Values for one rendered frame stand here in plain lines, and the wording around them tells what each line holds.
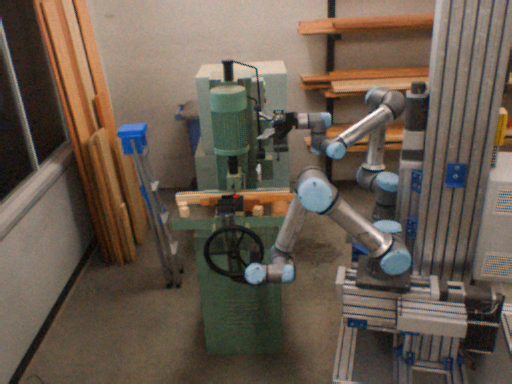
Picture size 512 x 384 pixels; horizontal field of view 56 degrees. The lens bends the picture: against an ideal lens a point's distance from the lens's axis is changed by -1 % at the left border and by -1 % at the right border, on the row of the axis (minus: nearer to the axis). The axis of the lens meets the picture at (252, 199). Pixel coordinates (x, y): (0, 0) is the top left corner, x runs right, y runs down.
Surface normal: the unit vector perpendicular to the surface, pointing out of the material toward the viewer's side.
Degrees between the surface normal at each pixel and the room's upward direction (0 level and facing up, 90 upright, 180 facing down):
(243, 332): 90
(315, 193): 84
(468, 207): 90
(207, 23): 90
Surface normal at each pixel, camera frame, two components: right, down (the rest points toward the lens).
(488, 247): -0.25, 0.43
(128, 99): 0.00, 0.44
